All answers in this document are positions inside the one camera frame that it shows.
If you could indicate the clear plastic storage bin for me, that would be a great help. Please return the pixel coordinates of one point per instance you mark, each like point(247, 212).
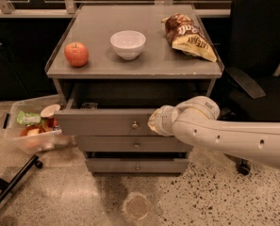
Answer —
point(43, 136)

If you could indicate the grey top drawer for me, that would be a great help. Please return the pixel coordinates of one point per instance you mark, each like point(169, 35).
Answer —
point(105, 122)

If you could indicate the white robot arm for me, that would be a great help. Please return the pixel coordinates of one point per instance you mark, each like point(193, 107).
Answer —
point(196, 122)

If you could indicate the small white bowl in bin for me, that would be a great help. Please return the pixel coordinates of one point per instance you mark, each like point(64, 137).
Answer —
point(49, 111)

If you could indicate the black metal stand leg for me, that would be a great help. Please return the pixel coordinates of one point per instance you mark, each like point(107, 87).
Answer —
point(6, 187)

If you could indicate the grey middle drawer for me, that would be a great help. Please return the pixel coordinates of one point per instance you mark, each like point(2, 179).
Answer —
point(131, 144)

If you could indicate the grey drawer cabinet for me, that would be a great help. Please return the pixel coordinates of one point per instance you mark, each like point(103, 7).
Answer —
point(158, 76)

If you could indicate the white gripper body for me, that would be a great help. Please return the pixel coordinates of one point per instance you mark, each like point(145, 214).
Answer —
point(162, 121)

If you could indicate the brown yellow chip bag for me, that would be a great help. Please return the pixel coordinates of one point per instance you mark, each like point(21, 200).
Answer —
point(183, 34)

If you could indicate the white paper packet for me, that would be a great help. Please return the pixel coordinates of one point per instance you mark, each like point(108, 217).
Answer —
point(89, 106)

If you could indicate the black office chair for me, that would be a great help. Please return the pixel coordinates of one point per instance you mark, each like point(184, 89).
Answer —
point(250, 85)

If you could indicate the grey bottom drawer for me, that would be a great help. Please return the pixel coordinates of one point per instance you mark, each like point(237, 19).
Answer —
point(119, 165)

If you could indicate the grey drawer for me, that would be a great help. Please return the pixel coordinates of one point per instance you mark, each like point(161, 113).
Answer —
point(119, 165)
point(131, 144)
point(105, 122)

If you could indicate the white ceramic bowl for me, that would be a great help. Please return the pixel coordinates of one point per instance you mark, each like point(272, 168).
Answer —
point(128, 44)

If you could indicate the red apple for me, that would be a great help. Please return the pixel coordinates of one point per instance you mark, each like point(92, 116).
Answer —
point(76, 53)

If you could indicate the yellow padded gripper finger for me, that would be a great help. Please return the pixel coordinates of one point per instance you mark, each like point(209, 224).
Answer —
point(154, 122)

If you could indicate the green snack bag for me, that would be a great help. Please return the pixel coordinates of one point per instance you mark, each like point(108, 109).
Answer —
point(28, 118)

